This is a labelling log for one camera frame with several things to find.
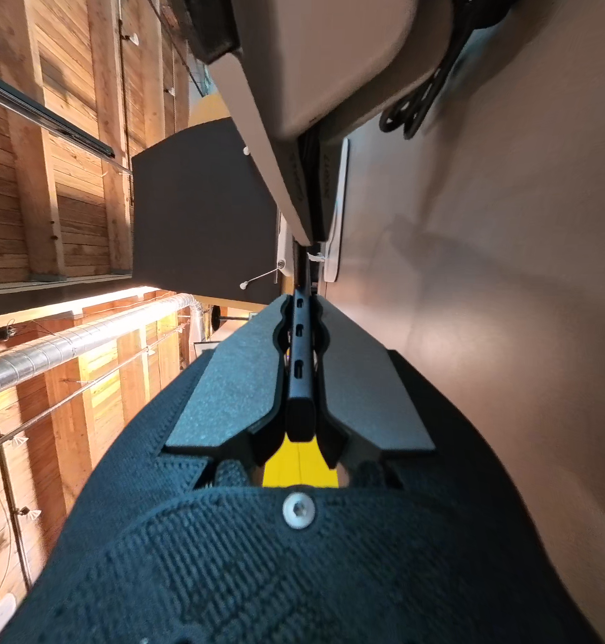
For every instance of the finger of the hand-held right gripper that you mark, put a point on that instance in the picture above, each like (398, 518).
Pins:
(267, 161)
(330, 191)

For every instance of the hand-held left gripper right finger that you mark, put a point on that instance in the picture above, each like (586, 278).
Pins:
(368, 387)

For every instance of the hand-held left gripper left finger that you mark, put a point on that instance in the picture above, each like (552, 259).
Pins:
(227, 392)

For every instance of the grey usb hub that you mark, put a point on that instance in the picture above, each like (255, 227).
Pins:
(301, 362)

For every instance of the white flat object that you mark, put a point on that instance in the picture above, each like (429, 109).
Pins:
(338, 251)

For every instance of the black flat panel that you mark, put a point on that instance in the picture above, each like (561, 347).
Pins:
(202, 211)

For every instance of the thin metal conduit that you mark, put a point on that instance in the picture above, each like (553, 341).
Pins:
(66, 397)

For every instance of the silver ventilation duct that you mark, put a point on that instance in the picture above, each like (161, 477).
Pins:
(81, 342)

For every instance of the black ceiling rail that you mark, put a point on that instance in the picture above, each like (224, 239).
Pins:
(46, 115)

